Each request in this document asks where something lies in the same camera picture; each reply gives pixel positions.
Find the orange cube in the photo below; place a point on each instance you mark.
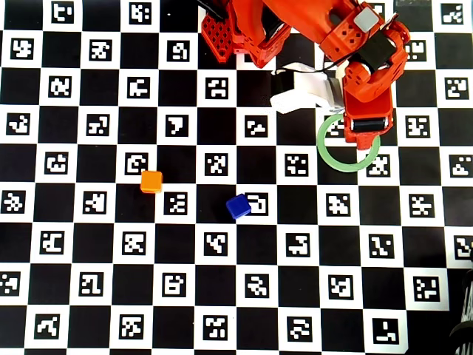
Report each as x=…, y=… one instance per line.
x=151, y=181

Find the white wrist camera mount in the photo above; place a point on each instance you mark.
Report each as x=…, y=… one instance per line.
x=306, y=92

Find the red robot base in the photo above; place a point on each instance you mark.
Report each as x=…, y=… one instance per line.
x=221, y=37

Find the blue cube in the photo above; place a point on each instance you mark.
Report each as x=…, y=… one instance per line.
x=238, y=206

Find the red gripper body black motor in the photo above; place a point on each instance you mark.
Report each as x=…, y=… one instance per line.
x=368, y=124

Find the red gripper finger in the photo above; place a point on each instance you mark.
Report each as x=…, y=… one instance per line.
x=366, y=140

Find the black white marker checkerboard mat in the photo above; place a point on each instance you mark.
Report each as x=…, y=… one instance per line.
x=92, y=244

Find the red robot arm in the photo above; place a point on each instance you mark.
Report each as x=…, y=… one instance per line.
x=306, y=15

